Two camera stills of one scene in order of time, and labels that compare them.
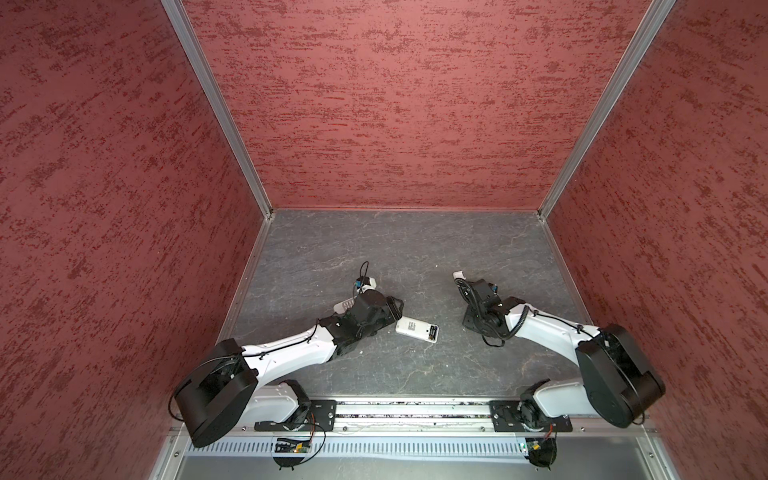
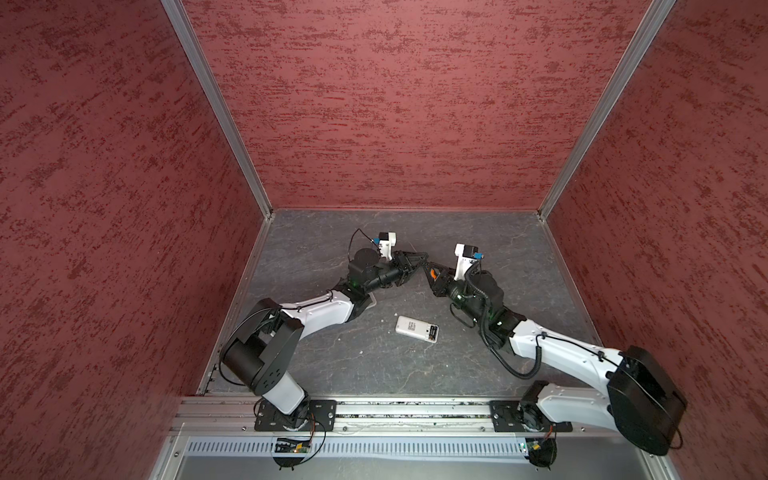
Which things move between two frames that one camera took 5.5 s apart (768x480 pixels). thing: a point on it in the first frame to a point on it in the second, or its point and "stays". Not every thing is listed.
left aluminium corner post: x=221 y=104 stays
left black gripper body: x=388 y=315 to x=395 y=272
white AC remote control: x=418 y=329 stays
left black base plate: x=321 y=415 stays
